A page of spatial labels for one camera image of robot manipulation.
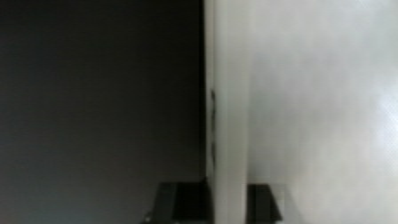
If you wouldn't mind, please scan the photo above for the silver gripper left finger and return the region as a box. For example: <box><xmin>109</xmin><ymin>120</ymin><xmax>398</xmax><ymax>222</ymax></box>
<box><xmin>145</xmin><ymin>182</ymin><xmax>208</xmax><ymax>224</ymax></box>

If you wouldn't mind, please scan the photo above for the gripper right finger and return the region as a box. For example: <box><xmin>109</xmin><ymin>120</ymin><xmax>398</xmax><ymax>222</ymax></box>
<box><xmin>248</xmin><ymin>184</ymin><xmax>283</xmax><ymax>224</ymax></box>

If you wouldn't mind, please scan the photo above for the white desk top tray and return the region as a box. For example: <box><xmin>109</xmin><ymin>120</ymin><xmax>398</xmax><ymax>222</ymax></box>
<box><xmin>205</xmin><ymin>0</ymin><xmax>398</xmax><ymax>224</ymax></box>

